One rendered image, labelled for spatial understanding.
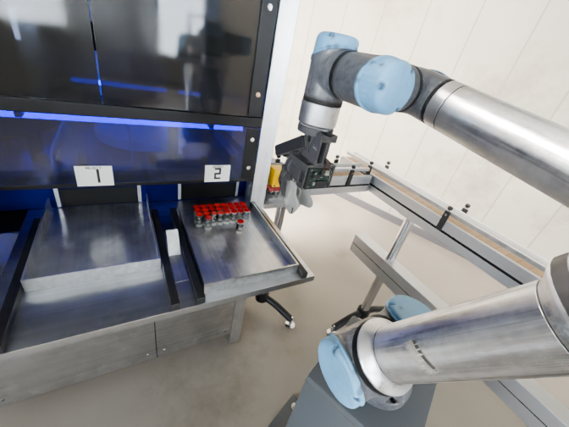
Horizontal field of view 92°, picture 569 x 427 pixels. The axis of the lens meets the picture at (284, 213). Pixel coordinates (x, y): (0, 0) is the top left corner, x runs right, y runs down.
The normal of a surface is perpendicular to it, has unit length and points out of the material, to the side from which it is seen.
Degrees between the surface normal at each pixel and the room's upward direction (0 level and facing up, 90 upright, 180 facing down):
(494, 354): 93
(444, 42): 90
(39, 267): 0
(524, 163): 110
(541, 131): 46
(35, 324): 0
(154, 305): 0
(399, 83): 90
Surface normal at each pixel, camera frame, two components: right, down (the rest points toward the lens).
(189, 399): 0.19, -0.84
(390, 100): 0.50, 0.52
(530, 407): -0.87, 0.09
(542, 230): -0.61, 0.29
